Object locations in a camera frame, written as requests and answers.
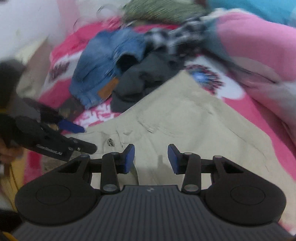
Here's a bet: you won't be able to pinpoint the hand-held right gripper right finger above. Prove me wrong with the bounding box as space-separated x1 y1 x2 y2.
168 144 244 194

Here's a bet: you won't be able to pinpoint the blue striped blanket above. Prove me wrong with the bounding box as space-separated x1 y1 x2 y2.
206 0 296 26

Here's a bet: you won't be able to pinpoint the person's left hand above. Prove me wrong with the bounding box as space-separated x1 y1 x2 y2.
0 138 24 167

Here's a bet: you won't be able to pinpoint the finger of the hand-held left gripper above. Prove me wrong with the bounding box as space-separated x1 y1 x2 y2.
23 98 85 133
14 117 97 163

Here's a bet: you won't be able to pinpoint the green patterned pillow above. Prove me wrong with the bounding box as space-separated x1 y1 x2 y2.
122 0 208 25

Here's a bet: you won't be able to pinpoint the black white plaid shirt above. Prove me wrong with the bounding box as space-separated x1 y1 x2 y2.
143 16 208 55

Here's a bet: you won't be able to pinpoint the pink grey floral quilt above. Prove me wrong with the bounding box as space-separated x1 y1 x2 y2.
208 9 296 130

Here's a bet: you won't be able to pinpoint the white quilted headboard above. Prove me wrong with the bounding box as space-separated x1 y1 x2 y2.
0 0 77 61

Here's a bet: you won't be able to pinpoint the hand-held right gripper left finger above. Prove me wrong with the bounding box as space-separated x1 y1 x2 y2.
57 144 136 194

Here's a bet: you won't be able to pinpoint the blue denim shorts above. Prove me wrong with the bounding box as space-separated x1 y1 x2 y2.
69 29 148 110

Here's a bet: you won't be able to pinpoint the beige pants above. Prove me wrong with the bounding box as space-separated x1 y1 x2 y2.
42 70 287 193

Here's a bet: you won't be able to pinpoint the pink floral bed blanket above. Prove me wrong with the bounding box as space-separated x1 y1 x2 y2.
23 23 296 234

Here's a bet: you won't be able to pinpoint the dark grey garment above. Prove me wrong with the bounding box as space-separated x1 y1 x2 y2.
111 52 185 114

